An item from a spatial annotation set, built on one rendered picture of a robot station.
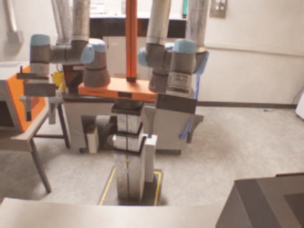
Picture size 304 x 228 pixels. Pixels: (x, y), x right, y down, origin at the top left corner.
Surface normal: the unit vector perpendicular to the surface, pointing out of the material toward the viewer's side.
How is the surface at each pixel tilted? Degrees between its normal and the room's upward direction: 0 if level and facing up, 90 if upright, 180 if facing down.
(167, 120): 90
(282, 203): 0
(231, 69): 90
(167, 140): 90
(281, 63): 90
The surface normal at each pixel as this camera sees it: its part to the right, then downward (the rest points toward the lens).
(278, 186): 0.04, -0.86
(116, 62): 0.03, 0.52
